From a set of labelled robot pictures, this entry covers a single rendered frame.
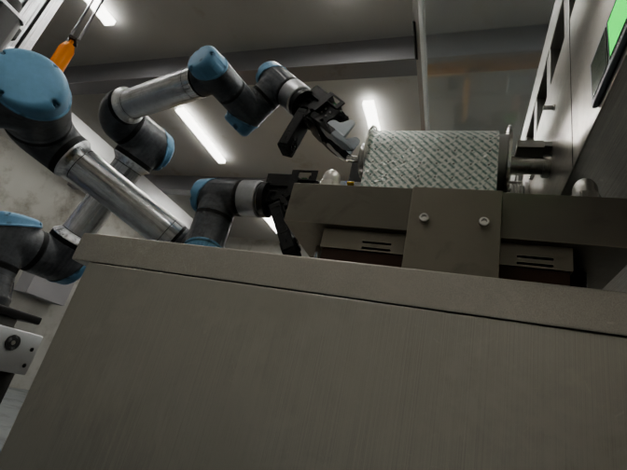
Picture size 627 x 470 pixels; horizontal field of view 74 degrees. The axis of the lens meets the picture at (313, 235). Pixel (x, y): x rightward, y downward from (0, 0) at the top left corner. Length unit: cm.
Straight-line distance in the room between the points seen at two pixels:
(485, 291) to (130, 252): 42
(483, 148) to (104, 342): 67
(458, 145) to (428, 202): 33
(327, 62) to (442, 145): 359
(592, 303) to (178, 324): 40
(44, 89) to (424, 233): 66
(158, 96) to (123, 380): 75
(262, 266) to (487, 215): 26
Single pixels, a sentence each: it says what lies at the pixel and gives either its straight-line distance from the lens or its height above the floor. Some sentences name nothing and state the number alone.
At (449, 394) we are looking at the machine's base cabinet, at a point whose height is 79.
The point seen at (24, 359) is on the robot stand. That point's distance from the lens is 119.
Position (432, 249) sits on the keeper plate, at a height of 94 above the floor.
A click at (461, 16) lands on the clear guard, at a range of 144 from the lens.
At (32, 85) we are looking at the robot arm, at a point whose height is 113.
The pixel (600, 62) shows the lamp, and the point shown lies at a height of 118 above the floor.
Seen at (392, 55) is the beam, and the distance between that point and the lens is 423.
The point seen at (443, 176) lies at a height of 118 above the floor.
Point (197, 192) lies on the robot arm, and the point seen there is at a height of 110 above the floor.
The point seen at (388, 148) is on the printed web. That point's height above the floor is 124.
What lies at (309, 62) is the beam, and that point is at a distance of 446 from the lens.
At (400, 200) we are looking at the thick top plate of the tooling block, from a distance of 54.
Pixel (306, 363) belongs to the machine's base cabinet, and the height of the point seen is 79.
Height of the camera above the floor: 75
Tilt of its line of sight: 23 degrees up
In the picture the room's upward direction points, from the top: 14 degrees clockwise
